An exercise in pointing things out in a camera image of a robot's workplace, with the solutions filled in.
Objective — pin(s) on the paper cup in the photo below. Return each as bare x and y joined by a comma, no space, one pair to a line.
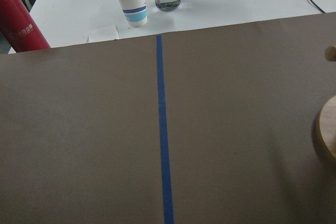
135,12

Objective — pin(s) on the wooden cup storage rack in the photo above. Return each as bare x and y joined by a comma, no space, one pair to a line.
325,125

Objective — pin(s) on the red thermos bottle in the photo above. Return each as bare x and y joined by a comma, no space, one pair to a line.
19,28

